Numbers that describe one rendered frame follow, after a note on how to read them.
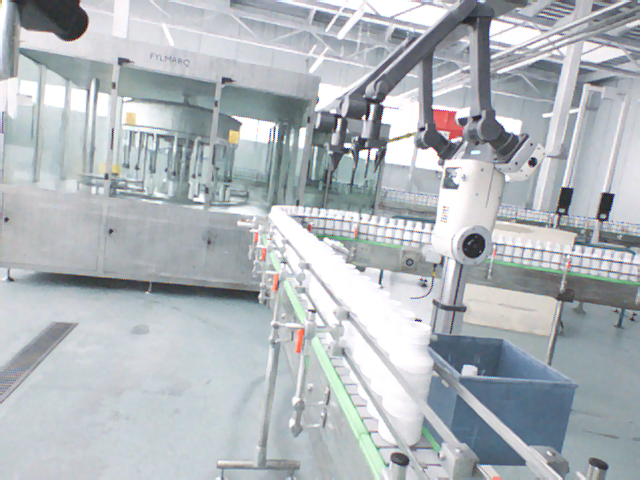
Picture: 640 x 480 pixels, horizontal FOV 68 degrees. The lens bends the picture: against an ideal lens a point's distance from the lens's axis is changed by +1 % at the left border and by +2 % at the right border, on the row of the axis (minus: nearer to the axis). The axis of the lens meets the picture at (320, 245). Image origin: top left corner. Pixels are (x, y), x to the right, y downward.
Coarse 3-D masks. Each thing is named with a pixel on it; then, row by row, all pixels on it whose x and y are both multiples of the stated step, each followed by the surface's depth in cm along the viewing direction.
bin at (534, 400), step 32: (448, 352) 142; (480, 352) 144; (512, 352) 140; (448, 384) 113; (480, 384) 110; (512, 384) 112; (544, 384) 113; (576, 384) 115; (448, 416) 112; (480, 416) 111; (512, 416) 113; (544, 416) 115; (480, 448) 113; (512, 448) 114
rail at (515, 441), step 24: (288, 240) 173; (288, 264) 165; (384, 360) 66; (360, 384) 75; (408, 384) 58; (456, 384) 60; (480, 408) 55; (504, 432) 50; (408, 456) 55; (528, 456) 46
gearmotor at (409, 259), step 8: (408, 248) 305; (424, 248) 302; (432, 248) 303; (400, 256) 312; (408, 256) 303; (416, 256) 304; (424, 256) 301; (432, 256) 297; (440, 256) 297; (400, 264) 305; (408, 264) 304; (416, 264) 304; (432, 264) 304; (440, 264) 303; (432, 280) 302; (424, 296) 310
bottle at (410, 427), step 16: (416, 336) 63; (400, 352) 64; (416, 352) 63; (400, 368) 63; (416, 368) 63; (432, 368) 64; (416, 384) 63; (384, 400) 66; (400, 400) 64; (400, 416) 64; (416, 416) 64; (384, 432) 65; (400, 432) 64; (416, 432) 64
